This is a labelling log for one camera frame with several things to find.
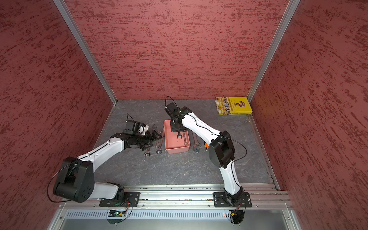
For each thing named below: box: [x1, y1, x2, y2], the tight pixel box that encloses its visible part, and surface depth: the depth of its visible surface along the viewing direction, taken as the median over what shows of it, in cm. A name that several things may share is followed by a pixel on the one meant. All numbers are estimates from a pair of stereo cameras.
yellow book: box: [215, 96, 253, 116], surface depth 116 cm
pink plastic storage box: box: [163, 119, 191, 154], surface depth 97 cm
